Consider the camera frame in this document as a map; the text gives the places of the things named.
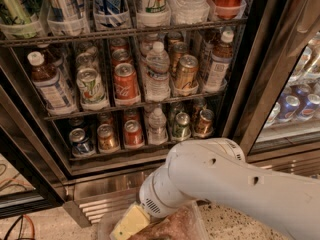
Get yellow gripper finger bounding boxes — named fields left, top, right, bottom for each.
left=109, top=202, right=150, bottom=240

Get brown tea bottle white cap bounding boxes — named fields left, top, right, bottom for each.
left=27, top=51, right=77, bottom=115

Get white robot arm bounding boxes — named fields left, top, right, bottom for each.
left=120, top=138, right=320, bottom=240

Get gold can bottom shelf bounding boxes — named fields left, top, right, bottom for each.
left=97, top=124, right=120, bottom=153

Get red can bottom shelf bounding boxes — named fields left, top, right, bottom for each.
left=124, top=120, right=144, bottom=149

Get small water bottle bottom shelf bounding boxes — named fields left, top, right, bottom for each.
left=148, top=108, right=167, bottom=145

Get blue pepsi can bottom shelf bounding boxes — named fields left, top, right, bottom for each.
left=69, top=128, right=96, bottom=157

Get green can bottom shelf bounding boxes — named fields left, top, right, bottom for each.
left=172, top=112, right=191, bottom=141

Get brown can bottom shelf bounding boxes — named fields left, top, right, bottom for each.
left=194, top=109, right=214, bottom=136

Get clear water bottle middle shelf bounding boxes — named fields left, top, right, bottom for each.
left=145, top=41, right=170, bottom=102

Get clear water bottle shelf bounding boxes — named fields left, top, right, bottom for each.
left=145, top=41, right=170, bottom=102
left=168, top=0, right=210, bottom=25

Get right glass fridge door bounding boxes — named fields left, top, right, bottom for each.
left=233, top=0, right=320, bottom=155

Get brown tea bottle right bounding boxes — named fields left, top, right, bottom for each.
left=203, top=28, right=234, bottom=93

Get blue pepsi cans right fridge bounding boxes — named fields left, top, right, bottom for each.
left=265, top=83, right=319, bottom=127

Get white green soda bottle top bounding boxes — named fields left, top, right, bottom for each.
left=136, top=0, right=170, bottom=27

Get blue white bottle top shelf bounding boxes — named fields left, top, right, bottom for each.
left=93, top=0, right=130, bottom=31

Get silver blue bottle top shelf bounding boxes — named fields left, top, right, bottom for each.
left=47, top=0, right=90, bottom=36

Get clear water bottle top shelf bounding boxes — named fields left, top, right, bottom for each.
left=168, top=0, right=210, bottom=25

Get green bottle top left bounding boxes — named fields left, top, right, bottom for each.
left=0, top=0, right=48, bottom=39

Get clear plastic food container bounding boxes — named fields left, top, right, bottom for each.
left=98, top=201, right=209, bottom=240

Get red cola can front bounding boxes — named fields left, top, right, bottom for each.
left=113, top=63, right=141, bottom=106

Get red cola can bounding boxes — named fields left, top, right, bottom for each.
left=111, top=49, right=132, bottom=67
left=113, top=63, right=141, bottom=106

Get white green soda can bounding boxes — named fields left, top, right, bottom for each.
left=76, top=68, right=109, bottom=111

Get gold soda can front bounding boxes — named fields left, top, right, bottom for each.
left=173, top=54, right=199, bottom=97

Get gold soda can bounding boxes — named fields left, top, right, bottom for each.
left=170, top=42, right=189, bottom=76
left=173, top=54, right=199, bottom=97

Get orange and black floor cables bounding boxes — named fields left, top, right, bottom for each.
left=2, top=213, right=36, bottom=240

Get wire upper shelf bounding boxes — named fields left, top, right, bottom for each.
left=0, top=16, right=248, bottom=48

